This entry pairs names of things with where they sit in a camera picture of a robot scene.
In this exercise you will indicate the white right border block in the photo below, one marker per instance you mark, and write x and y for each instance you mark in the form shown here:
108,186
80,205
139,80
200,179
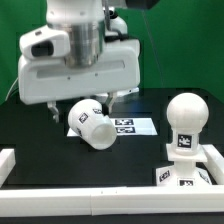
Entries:
214,163

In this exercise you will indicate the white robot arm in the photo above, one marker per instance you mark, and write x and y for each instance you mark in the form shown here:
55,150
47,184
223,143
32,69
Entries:
83,50

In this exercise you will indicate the white border block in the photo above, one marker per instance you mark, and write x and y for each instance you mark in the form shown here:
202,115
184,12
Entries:
7,163
214,163

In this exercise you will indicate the white lamp bulb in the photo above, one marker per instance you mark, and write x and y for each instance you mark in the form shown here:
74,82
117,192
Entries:
187,114

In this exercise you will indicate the white marker sheet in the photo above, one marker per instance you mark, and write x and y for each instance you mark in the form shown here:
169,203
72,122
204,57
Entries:
134,126

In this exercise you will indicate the white lamp base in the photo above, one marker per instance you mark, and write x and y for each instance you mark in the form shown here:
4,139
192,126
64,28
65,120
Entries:
183,171

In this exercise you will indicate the white left border block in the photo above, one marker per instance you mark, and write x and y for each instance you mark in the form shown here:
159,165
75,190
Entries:
7,163

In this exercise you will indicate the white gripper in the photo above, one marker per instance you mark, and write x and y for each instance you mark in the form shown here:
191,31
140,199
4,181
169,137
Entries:
44,76

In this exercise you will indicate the white front border rail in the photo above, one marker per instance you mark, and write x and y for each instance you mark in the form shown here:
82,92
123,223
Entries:
110,201

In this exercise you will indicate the white lamp shade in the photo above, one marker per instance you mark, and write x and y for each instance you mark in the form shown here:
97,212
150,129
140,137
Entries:
86,119

